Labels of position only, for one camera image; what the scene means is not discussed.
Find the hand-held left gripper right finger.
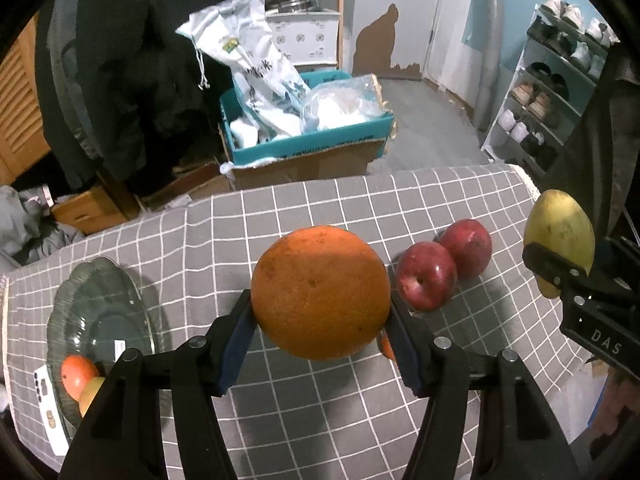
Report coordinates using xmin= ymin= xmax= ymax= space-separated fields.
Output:
xmin=387 ymin=292 xmax=581 ymax=480

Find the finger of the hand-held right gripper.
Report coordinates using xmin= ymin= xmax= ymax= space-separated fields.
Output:
xmin=592 ymin=237 xmax=640 ymax=293
xmin=522 ymin=242 xmax=591 ymax=293

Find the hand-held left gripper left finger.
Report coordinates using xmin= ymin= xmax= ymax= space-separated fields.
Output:
xmin=59 ymin=287 xmax=258 ymax=480

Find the yellow mango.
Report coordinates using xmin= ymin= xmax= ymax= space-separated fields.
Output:
xmin=523 ymin=189 xmax=597 ymax=300
xmin=79 ymin=376 xmax=107 ymax=418

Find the red apple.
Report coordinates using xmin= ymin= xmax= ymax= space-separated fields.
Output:
xmin=396 ymin=241 xmax=458 ymax=313
xmin=439 ymin=218 xmax=493 ymax=280

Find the green glass plate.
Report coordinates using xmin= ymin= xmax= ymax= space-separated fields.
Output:
xmin=46 ymin=256 xmax=165 ymax=436

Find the person's right hand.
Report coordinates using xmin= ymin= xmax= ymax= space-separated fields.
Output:
xmin=590 ymin=365 xmax=640 ymax=466

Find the white shoe rack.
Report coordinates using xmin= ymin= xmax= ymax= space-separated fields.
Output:
xmin=480 ymin=0 xmax=616 ymax=178

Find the grey checked tablecloth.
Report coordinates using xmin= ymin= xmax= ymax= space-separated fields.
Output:
xmin=0 ymin=162 xmax=596 ymax=480

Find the group of shoes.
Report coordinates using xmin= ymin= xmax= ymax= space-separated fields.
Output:
xmin=497 ymin=0 xmax=616 ymax=166

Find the cardboard box with red label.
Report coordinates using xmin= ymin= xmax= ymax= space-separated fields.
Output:
xmin=140 ymin=157 xmax=236 ymax=211

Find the large cardboard box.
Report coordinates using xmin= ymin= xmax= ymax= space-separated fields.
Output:
xmin=230 ymin=137 xmax=386 ymax=192

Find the wooden drawer box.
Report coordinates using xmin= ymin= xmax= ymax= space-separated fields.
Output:
xmin=50 ymin=170 xmax=141 ymax=236

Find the white smartphone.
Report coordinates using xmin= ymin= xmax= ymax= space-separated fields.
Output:
xmin=31 ymin=365 xmax=71 ymax=457

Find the teal box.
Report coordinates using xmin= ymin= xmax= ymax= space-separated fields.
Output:
xmin=219 ymin=70 xmax=396 ymax=167

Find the white door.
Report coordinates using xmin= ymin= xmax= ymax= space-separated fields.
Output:
xmin=422 ymin=0 xmax=483 ymax=111

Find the pile of grey clothes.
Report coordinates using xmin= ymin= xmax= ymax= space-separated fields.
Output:
xmin=0 ymin=185 xmax=86 ymax=268

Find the clear plastic bag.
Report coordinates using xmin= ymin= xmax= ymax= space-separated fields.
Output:
xmin=300 ymin=74 xmax=388 ymax=133

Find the white printed bag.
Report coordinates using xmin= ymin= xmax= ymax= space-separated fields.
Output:
xmin=176 ymin=0 xmax=313 ymax=143

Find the grey jacket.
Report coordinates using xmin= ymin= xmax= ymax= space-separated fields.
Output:
xmin=47 ymin=0 xmax=146 ymax=161

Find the large black coat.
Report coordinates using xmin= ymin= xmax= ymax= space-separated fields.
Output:
xmin=75 ymin=0 xmax=236 ymax=181

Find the white patterned basket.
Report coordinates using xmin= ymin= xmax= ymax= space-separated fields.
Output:
xmin=265 ymin=10 xmax=341 ymax=67

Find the wooden shelf rack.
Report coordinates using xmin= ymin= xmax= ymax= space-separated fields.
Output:
xmin=229 ymin=0 xmax=346 ymax=73

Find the wooden louvered wardrobe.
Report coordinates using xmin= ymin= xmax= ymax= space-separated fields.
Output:
xmin=0 ymin=15 xmax=53 ymax=186

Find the metal pot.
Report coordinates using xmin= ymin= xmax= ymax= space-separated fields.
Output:
xmin=265 ymin=0 xmax=321 ymax=15

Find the silver duct pipe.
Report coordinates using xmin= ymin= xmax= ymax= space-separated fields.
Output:
xmin=475 ymin=0 xmax=503 ymax=131

